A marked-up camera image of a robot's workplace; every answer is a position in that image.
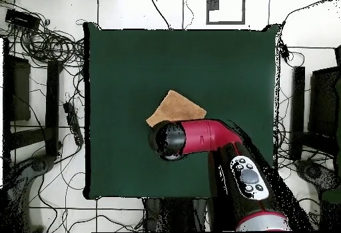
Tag tan terry towel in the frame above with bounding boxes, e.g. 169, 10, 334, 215
145, 89, 208, 128

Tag dark flat panel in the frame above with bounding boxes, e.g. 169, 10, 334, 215
3, 54, 31, 122

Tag dark green table cloth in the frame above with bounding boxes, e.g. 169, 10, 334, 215
83, 21, 280, 201

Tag black power strip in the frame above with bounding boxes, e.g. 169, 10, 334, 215
63, 101, 85, 146

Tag grey stand base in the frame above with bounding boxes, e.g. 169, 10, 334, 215
294, 159, 340, 191
5, 154, 57, 232

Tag black electronics box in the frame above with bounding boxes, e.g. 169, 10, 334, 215
4, 8, 41, 31

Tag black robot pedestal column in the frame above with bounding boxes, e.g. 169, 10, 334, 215
143, 198, 208, 232

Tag long black cable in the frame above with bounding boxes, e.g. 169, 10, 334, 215
145, 0, 172, 31

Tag grey square floor frame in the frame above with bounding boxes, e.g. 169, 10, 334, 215
206, 0, 246, 25

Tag tangled black cables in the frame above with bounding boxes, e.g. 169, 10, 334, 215
272, 43, 336, 231
0, 0, 85, 69

